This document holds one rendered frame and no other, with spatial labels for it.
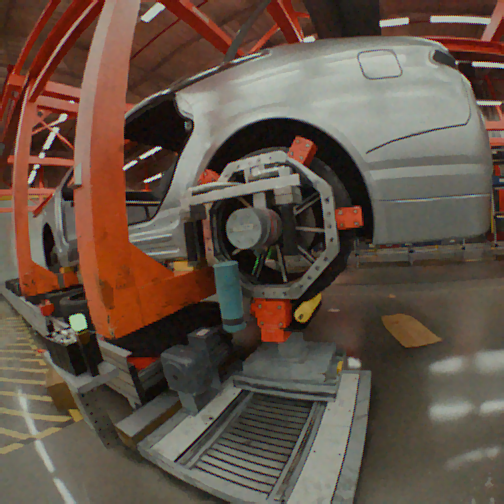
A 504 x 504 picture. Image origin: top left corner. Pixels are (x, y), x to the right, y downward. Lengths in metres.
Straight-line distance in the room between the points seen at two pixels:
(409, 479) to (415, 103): 1.33
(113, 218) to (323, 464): 1.12
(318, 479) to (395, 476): 0.28
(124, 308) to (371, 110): 1.18
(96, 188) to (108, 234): 0.17
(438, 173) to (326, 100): 0.51
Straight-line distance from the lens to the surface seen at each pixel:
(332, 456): 0.94
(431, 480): 1.02
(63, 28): 2.87
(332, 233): 0.83
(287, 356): 1.20
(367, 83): 1.07
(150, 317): 1.03
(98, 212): 0.91
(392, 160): 0.95
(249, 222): 0.76
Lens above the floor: 0.84
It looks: 5 degrees down
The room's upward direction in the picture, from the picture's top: 7 degrees counter-clockwise
